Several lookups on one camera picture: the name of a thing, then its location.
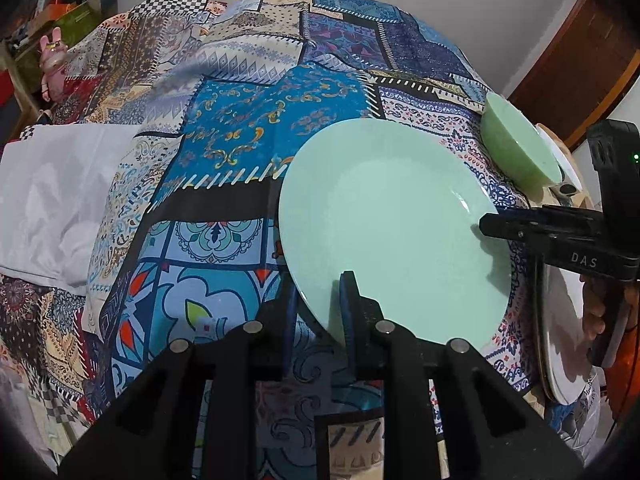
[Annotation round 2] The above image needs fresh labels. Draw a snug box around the white bowl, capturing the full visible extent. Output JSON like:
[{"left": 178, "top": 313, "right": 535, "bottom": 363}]
[{"left": 535, "top": 124, "right": 584, "bottom": 197}]

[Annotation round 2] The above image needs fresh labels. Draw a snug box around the green cardboard box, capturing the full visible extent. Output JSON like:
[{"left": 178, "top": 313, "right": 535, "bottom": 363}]
[{"left": 14, "top": 1, "right": 102, "bottom": 70}]

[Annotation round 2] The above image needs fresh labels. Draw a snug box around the person's right hand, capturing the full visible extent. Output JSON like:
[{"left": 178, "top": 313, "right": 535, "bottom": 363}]
[{"left": 580, "top": 275, "right": 606, "bottom": 340}]

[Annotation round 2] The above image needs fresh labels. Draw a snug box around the pink bunny toy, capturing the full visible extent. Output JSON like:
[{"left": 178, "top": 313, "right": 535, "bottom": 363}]
[{"left": 39, "top": 27, "right": 68, "bottom": 103}]

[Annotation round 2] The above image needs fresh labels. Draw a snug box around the white paper sheet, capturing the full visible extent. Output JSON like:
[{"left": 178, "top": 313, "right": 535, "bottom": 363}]
[{"left": 1, "top": 124, "right": 138, "bottom": 295}]

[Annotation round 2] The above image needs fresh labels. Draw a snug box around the wooden door frame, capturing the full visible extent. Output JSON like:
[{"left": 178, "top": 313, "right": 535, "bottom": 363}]
[{"left": 509, "top": 0, "right": 639, "bottom": 150}]

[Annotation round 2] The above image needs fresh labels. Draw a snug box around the pink beige bowl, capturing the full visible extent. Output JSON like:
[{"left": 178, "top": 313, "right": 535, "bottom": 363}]
[{"left": 532, "top": 257, "right": 592, "bottom": 405}]

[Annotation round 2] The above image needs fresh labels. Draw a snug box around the small green bowl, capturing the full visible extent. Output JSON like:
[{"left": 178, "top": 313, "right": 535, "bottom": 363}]
[{"left": 480, "top": 91, "right": 562, "bottom": 192}]

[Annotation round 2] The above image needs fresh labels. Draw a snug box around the large mint green plate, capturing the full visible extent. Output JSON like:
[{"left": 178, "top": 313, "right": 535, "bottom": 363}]
[{"left": 278, "top": 119, "right": 512, "bottom": 348}]

